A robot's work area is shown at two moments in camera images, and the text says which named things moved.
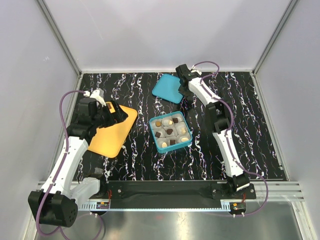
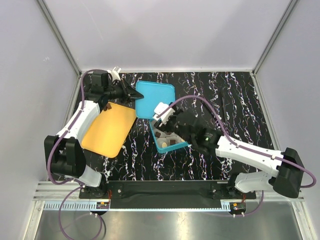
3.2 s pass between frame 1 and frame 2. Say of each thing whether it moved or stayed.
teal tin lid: moved
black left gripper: moved
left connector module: stayed
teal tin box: stayed
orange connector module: stayed
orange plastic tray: stayed
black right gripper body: moved
